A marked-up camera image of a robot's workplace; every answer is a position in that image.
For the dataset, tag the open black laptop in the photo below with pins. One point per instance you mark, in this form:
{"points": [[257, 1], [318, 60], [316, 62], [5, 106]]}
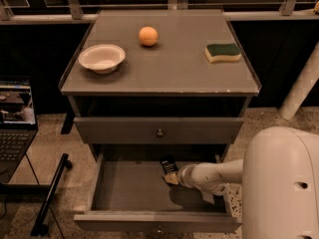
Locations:
{"points": [[18, 124]]}

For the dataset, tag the white paper bowl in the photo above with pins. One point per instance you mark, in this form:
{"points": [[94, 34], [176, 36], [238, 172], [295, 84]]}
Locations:
{"points": [[102, 59]]}

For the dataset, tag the black rxbar chocolate wrapper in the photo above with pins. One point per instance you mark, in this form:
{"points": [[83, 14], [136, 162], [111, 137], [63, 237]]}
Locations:
{"points": [[168, 165]]}

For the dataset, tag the closed grey top drawer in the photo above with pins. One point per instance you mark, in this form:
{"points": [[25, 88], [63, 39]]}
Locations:
{"points": [[158, 130]]}

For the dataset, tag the open grey middle drawer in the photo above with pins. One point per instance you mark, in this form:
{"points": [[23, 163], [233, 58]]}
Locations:
{"points": [[131, 195]]}

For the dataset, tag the black stand leg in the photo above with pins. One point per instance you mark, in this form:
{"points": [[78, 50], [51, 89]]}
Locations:
{"points": [[39, 227]]}

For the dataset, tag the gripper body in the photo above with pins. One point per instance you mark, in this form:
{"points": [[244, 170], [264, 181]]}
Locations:
{"points": [[185, 175]]}

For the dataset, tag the grey drawer cabinet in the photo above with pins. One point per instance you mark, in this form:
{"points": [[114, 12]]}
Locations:
{"points": [[171, 79]]}

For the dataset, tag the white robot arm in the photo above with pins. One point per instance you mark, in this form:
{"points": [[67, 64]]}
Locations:
{"points": [[279, 175]]}

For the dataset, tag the white pillar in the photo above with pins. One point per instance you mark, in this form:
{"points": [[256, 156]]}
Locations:
{"points": [[302, 87]]}

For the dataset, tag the metal window railing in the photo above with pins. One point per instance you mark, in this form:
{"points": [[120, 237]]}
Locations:
{"points": [[57, 11]]}

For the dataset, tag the orange ball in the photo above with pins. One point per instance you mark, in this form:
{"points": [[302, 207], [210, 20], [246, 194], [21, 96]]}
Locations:
{"points": [[148, 36]]}

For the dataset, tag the yellow green sponge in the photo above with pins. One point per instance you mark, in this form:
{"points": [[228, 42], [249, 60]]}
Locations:
{"points": [[222, 53]]}

